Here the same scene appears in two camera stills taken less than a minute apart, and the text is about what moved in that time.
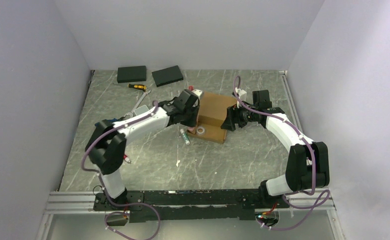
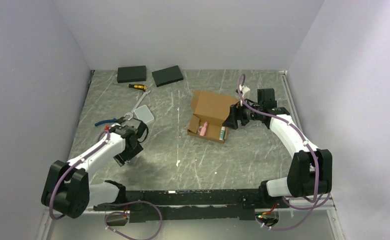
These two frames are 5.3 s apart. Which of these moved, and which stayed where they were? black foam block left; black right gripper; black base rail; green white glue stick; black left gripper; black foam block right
Moved: green white glue stick; black left gripper
Stayed: black foam block left; black base rail; black right gripper; black foam block right
